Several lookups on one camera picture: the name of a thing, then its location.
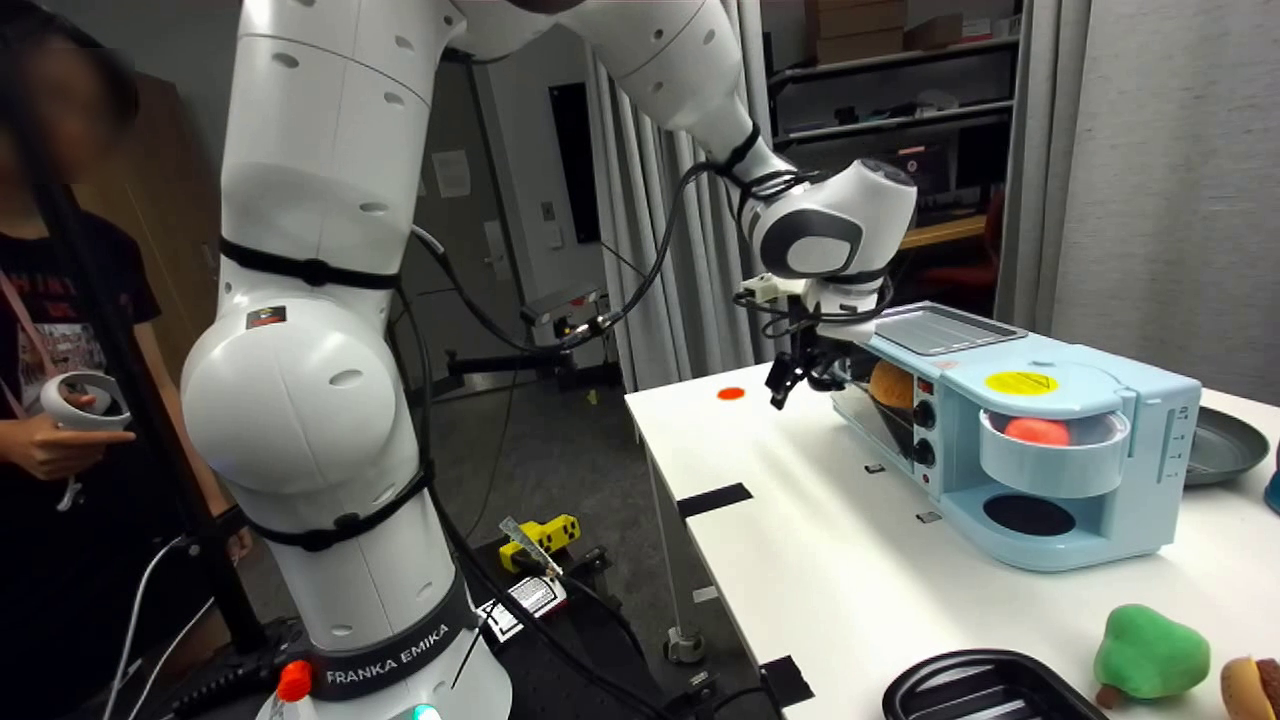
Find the dark metal shelf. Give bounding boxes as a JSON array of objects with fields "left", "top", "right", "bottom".
[{"left": 765, "top": 0, "right": 1032, "bottom": 314}]

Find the white VR controller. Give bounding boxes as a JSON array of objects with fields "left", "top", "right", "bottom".
[{"left": 35, "top": 370, "right": 135, "bottom": 517}]

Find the large black tape strip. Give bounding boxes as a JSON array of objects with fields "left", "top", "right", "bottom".
[{"left": 672, "top": 480, "right": 757, "bottom": 522}]

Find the person in black shirt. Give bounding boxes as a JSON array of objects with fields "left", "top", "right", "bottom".
[{"left": 0, "top": 36, "right": 205, "bottom": 720}]

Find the cardboard box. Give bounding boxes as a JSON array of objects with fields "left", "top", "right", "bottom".
[{"left": 803, "top": 0, "right": 930, "bottom": 66}]

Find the black tripod leg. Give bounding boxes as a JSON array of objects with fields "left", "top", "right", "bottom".
[{"left": 32, "top": 177, "right": 277, "bottom": 655}]

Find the white cable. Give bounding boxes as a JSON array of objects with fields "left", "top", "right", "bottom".
[{"left": 101, "top": 532, "right": 220, "bottom": 720}]

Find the dark grey bowl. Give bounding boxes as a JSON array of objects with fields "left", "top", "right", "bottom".
[{"left": 1181, "top": 399, "right": 1271, "bottom": 491}]

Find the orange bread inside oven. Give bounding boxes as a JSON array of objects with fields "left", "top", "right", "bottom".
[{"left": 870, "top": 366, "right": 919, "bottom": 417}]

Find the hot dog toy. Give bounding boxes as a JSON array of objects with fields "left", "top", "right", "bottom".
[{"left": 1215, "top": 653, "right": 1280, "bottom": 720}]

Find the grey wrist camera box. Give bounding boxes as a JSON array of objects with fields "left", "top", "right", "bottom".
[{"left": 731, "top": 273, "right": 803, "bottom": 314}]

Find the green pear toy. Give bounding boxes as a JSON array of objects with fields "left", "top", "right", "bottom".
[{"left": 1088, "top": 602, "right": 1215, "bottom": 708}]

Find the white bottle orange cap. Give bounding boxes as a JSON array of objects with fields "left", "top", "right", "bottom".
[{"left": 251, "top": 655, "right": 325, "bottom": 720}]

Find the orange red ball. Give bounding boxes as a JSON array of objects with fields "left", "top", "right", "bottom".
[{"left": 999, "top": 411, "right": 1076, "bottom": 449}]

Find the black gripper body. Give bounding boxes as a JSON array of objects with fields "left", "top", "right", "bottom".
[{"left": 771, "top": 314, "right": 870, "bottom": 373}]

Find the yellow clamp tool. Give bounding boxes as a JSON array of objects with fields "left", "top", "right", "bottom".
[{"left": 495, "top": 512, "right": 590, "bottom": 578}]

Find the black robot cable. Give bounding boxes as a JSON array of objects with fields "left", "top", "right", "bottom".
[{"left": 396, "top": 155, "right": 751, "bottom": 358}]

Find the light blue toaster oven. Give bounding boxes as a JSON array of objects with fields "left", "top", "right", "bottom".
[{"left": 832, "top": 301, "right": 1206, "bottom": 578}]

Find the person's right hand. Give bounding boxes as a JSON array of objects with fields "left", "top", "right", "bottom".
[{"left": 0, "top": 411, "right": 135, "bottom": 487}]

